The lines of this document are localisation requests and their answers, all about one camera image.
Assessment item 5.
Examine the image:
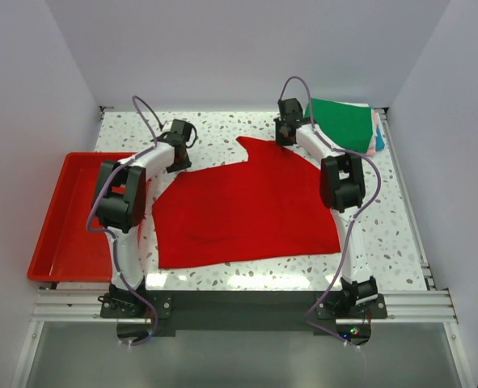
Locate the red t shirt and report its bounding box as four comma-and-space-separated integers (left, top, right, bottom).
152, 137, 340, 269

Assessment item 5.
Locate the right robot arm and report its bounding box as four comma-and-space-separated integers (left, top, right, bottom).
274, 98, 379, 318

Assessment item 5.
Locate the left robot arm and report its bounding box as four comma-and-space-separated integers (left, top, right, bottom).
86, 119, 197, 318

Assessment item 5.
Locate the green folded t shirt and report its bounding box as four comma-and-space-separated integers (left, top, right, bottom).
311, 98, 372, 154

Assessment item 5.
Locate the pink folded t shirt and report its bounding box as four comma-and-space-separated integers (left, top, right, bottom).
366, 109, 382, 156

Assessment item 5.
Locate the teal folded t shirt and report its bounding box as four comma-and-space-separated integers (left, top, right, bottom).
375, 124, 386, 152

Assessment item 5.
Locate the red plastic tray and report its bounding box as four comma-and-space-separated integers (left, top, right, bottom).
27, 152, 128, 282

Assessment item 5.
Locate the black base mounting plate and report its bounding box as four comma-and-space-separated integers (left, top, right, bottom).
98, 288, 388, 344

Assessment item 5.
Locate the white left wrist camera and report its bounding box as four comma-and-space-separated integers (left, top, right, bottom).
162, 121, 173, 132

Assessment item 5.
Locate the aluminium frame rail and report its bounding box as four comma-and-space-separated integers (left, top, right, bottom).
31, 289, 457, 323

